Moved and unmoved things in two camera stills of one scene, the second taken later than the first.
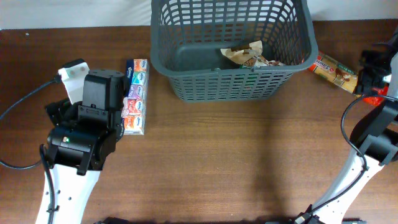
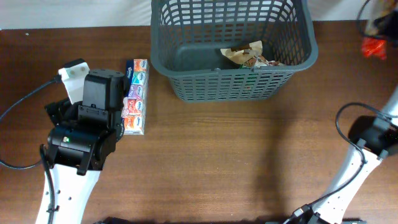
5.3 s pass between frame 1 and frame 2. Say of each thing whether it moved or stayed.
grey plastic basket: stayed
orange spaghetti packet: moved
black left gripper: stayed
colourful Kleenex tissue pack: stayed
